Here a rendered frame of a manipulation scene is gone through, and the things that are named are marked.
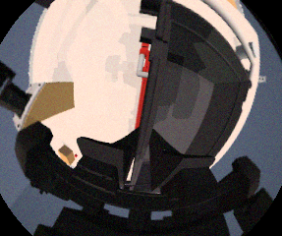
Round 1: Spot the red plastic tray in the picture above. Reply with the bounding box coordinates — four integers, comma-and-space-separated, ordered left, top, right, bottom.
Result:
136, 43, 151, 129

